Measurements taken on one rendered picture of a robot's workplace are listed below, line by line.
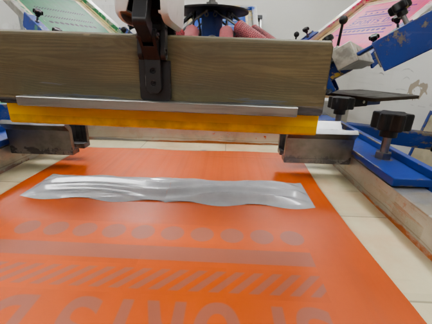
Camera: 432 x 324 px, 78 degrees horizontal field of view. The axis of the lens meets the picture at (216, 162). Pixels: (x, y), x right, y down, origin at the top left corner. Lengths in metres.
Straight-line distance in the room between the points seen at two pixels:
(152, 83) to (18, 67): 0.15
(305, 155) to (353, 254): 0.18
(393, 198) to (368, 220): 0.04
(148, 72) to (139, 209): 0.15
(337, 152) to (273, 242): 0.20
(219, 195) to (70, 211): 0.17
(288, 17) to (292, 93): 4.35
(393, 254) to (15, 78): 0.42
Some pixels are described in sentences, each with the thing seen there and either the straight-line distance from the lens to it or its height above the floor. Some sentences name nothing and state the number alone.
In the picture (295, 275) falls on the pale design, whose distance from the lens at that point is 0.24.
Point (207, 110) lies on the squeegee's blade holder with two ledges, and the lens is 0.28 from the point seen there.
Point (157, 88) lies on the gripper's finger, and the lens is 0.29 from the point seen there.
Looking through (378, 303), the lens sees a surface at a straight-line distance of 0.25.
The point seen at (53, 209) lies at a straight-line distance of 0.36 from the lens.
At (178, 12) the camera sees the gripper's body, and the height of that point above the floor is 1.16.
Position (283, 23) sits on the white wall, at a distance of 4.62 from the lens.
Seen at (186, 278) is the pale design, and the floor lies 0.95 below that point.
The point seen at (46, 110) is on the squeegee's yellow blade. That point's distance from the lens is 0.37.
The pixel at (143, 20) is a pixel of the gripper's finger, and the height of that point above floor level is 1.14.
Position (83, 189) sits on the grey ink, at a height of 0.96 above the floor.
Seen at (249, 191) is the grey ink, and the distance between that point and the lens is 0.35.
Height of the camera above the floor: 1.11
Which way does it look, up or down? 20 degrees down
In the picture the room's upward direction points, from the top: 1 degrees clockwise
